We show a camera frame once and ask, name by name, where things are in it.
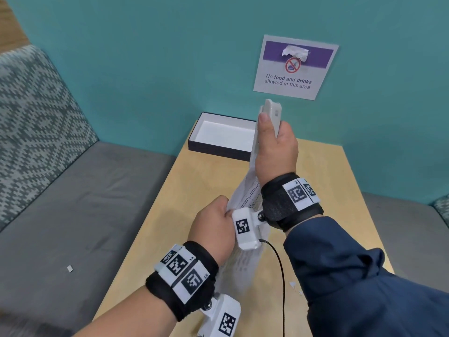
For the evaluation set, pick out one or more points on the person's left hand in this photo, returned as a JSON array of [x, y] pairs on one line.
[[212, 228]]

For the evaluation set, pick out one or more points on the person's right hand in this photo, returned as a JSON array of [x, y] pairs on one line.
[[277, 154]]

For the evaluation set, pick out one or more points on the printed white paper stack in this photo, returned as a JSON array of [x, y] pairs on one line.
[[245, 193]]

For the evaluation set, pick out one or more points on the white paper scraps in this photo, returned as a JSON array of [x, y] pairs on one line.
[[292, 284]]

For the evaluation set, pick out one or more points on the person's right forearm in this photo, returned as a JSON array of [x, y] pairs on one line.
[[350, 277]]

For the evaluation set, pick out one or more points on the person's left forearm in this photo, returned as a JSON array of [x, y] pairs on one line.
[[133, 319]]

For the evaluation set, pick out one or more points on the black box white inside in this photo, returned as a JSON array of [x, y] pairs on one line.
[[224, 133]]

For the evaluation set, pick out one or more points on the torn white tape piece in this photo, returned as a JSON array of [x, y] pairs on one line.
[[294, 52]]

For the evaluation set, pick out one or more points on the grey sofa seat cushion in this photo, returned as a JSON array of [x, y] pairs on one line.
[[87, 214], [410, 235]]

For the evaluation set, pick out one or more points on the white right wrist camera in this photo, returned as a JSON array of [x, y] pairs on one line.
[[247, 240]]

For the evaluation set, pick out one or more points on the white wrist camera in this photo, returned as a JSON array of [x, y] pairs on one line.
[[247, 240], [224, 307]]

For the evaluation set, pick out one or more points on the white purple wall sign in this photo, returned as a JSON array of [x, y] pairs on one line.
[[277, 91]]

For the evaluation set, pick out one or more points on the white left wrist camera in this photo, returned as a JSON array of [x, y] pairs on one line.
[[224, 307]]

